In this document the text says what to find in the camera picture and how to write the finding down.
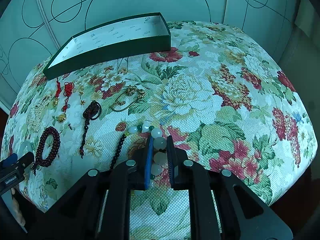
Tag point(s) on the green jewelry box tray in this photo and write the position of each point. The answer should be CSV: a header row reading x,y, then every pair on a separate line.
x,y
124,37

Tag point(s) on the glass sliding wardrobe doors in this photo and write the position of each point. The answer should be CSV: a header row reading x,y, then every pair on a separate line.
x,y
32,30

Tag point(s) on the red knot cord charm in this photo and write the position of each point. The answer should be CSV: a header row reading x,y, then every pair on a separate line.
x,y
68,89

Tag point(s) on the red knot cord gold pendant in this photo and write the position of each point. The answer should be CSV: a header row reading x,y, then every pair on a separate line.
x,y
62,117

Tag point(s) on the dark bead strand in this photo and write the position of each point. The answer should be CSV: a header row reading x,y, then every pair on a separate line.
x,y
118,151

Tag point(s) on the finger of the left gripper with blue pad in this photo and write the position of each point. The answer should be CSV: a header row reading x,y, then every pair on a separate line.
x,y
11,159

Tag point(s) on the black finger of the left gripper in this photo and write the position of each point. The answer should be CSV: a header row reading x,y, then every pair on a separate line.
x,y
25,161

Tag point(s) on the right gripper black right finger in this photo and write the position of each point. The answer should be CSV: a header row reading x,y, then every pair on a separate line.
x,y
172,161

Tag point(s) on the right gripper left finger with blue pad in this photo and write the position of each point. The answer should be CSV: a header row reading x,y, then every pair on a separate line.
x,y
148,161

